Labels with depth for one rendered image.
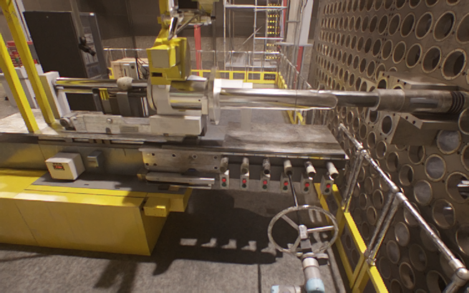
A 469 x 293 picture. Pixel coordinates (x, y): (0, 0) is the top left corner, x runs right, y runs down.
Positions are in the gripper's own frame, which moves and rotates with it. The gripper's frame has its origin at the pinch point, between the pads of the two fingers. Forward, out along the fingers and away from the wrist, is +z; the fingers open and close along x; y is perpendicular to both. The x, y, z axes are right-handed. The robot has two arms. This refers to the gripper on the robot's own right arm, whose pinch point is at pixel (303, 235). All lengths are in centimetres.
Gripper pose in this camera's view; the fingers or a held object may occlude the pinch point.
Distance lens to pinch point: 142.7
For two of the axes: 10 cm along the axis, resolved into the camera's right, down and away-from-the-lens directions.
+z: 0.7, -4.7, 8.8
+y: -9.6, 2.2, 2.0
